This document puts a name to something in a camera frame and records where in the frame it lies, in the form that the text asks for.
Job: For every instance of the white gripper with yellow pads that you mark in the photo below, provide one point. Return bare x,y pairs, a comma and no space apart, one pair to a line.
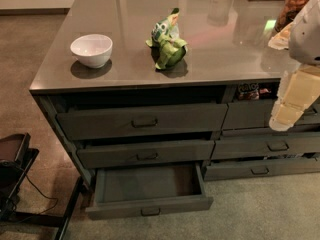
306,37

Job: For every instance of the grey drawer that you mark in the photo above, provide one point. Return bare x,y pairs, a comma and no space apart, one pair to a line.
142,121
266,145
256,114
148,191
260,168
145,153

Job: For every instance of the snack packets in drawer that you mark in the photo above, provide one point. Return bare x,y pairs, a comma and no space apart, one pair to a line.
256,91

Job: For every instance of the grey drawer cabinet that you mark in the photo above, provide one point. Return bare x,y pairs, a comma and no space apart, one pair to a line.
132,83

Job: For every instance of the glass jar of snacks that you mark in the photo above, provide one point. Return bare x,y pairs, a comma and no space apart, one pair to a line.
289,11

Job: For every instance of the green crumpled snack bag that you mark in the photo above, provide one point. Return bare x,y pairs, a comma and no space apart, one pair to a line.
166,39

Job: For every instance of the white ceramic bowl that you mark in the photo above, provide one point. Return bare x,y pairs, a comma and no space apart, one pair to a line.
93,50

